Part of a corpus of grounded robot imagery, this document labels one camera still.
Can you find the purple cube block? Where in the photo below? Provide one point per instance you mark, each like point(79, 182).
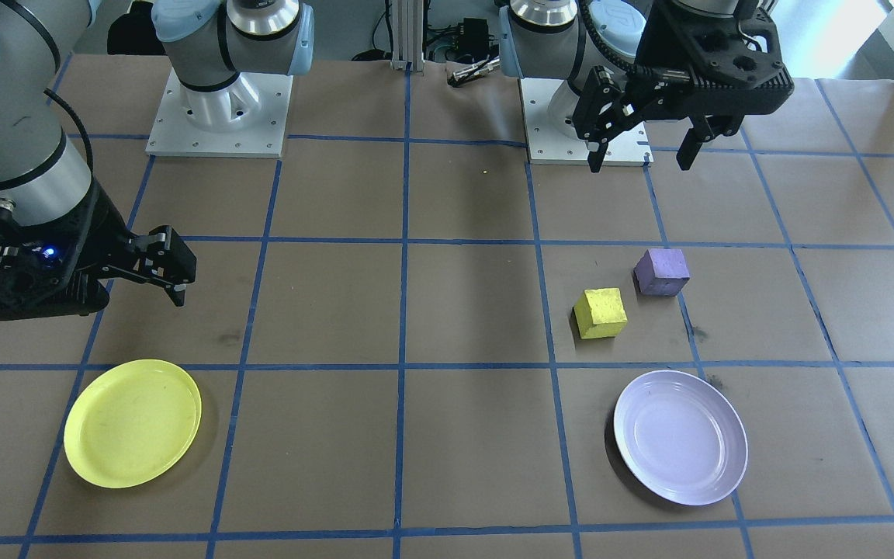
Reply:
point(663, 272)

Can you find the yellow cube block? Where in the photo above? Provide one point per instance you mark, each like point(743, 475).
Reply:
point(601, 314)

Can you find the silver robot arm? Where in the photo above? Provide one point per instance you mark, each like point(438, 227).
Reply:
point(548, 46)
point(12, 116)

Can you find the silver metal clip connector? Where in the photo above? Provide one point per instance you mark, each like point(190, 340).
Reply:
point(476, 71)

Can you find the black power box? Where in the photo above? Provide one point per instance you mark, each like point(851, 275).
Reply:
point(474, 35)

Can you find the yellow plastic plate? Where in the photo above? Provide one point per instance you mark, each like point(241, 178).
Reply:
point(133, 423)

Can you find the black office chair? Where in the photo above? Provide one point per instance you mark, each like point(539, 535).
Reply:
point(133, 35)

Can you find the lilac plastic plate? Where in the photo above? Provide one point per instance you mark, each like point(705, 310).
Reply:
point(680, 439)

